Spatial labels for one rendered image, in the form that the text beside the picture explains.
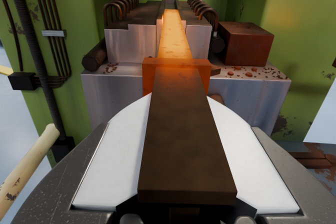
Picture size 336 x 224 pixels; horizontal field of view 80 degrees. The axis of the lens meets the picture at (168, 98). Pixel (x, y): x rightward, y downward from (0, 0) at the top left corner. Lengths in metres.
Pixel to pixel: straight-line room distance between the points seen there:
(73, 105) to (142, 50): 0.36
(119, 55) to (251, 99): 0.27
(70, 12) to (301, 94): 0.68
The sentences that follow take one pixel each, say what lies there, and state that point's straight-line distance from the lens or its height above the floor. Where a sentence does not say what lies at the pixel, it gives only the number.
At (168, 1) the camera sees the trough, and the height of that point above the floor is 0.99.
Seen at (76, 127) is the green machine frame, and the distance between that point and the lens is 0.75.
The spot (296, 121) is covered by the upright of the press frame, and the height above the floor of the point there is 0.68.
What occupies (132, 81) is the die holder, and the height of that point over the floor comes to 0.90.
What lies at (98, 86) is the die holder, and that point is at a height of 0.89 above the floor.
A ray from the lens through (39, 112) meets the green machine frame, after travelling 0.76.
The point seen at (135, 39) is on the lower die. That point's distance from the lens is 0.40.
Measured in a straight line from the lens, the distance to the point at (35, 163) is 0.67.
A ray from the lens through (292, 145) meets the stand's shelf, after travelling 0.63.
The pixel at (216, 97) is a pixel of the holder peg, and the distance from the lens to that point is 0.37.
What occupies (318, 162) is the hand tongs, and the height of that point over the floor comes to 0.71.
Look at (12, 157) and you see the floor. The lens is 1.74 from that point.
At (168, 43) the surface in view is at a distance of 0.20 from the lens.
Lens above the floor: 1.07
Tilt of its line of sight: 31 degrees down
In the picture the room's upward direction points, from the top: 2 degrees clockwise
